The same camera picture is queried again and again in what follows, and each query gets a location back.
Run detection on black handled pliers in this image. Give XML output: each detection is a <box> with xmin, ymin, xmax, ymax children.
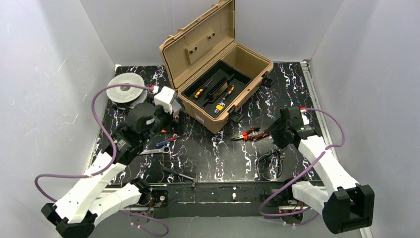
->
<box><xmin>255</xmin><ymin>149</ymin><xmax>285</xmax><ymax>181</ymax></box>

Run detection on long black yellow screwdriver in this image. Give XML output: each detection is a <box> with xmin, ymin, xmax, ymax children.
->
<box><xmin>194</xmin><ymin>78</ymin><xmax>214</xmax><ymax>99</ymax></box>

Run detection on red needle nose pliers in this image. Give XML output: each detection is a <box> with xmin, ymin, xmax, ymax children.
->
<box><xmin>230</xmin><ymin>126</ymin><xmax>270</xmax><ymax>141</ymax></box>

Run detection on yellow hex key set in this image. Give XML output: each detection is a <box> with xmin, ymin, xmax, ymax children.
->
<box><xmin>214</xmin><ymin>102</ymin><xmax>225</xmax><ymax>114</ymax></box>

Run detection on small black yellow screwdriver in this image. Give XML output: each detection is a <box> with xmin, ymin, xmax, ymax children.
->
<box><xmin>221</xmin><ymin>85</ymin><xmax>234</xmax><ymax>103</ymax></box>

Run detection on small black hammer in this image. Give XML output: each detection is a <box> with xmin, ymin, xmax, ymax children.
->
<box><xmin>162</xmin><ymin>167</ymin><xmax>199</xmax><ymax>188</ymax></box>

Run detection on tan plastic tool box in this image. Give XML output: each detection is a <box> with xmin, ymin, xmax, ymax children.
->
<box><xmin>159</xmin><ymin>0</ymin><xmax>273</xmax><ymax>133</ymax></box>

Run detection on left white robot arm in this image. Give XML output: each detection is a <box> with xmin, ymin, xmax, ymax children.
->
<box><xmin>41</xmin><ymin>103</ymin><xmax>186</xmax><ymax>238</ymax></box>

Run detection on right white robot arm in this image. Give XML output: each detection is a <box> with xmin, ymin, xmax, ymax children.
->
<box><xmin>259</xmin><ymin>107</ymin><xmax>375</xmax><ymax>234</ymax></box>

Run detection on black tool box tray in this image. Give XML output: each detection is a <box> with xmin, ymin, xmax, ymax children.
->
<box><xmin>181</xmin><ymin>60</ymin><xmax>253</xmax><ymax>119</ymax></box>

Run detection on blue red screwdriver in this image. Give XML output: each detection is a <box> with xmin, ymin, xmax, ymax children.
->
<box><xmin>156</xmin><ymin>136</ymin><xmax>181</xmax><ymax>148</ymax></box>

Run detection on silver combination wrench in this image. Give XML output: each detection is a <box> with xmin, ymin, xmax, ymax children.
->
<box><xmin>140</xmin><ymin>146</ymin><xmax>170</xmax><ymax>155</ymax></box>

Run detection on white perforated round disc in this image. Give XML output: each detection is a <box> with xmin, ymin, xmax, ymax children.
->
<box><xmin>106</xmin><ymin>73</ymin><xmax>148</xmax><ymax>110</ymax></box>

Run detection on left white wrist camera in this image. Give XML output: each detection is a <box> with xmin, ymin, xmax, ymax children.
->
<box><xmin>152</xmin><ymin>86</ymin><xmax>177</xmax><ymax>114</ymax></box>

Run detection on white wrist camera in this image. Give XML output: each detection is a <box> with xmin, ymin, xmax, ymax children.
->
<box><xmin>300</xmin><ymin>107</ymin><xmax>311</xmax><ymax>125</ymax></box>
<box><xmin>152</xmin><ymin>86</ymin><xmax>177</xmax><ymax>114</ymax></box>

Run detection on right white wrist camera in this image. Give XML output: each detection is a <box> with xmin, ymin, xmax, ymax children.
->
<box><xmin>300</xmin><ymin>107</ymin><xmax>311</xmax><ymax>125</ymax></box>

